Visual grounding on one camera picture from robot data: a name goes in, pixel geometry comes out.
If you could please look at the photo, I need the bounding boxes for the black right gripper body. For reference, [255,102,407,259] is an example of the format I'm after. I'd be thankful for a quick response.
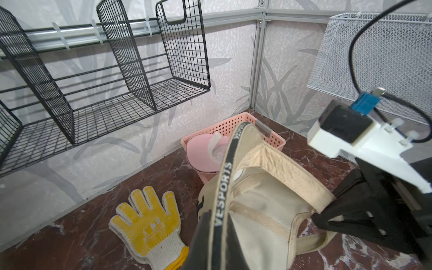
[355,158,432,260]

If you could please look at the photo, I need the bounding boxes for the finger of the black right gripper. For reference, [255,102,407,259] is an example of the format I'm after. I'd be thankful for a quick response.
[312,189,422,255]
[333,169,371,206]

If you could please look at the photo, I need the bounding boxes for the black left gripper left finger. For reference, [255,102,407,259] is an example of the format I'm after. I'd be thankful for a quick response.
[182,210,214,270]

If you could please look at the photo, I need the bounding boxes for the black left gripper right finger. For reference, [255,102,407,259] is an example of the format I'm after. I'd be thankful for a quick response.
[225,216,249,270]

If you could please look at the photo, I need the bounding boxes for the beige baseball cap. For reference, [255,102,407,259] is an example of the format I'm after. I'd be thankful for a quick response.
[199,122,335,270]

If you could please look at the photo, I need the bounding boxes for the pink cap in basket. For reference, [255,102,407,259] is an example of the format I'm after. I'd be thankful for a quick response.
[186,132,230,173]

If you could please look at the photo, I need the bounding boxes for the yellow white work gloves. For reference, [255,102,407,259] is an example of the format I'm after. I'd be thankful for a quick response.
[109,186,189,270]

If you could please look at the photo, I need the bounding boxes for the white mesh wall basket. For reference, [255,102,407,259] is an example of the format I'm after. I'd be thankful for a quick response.
[307,12,432,116]

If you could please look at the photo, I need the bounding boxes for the black wire wall basket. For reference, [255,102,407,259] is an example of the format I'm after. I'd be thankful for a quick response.
[0,0,212,178]

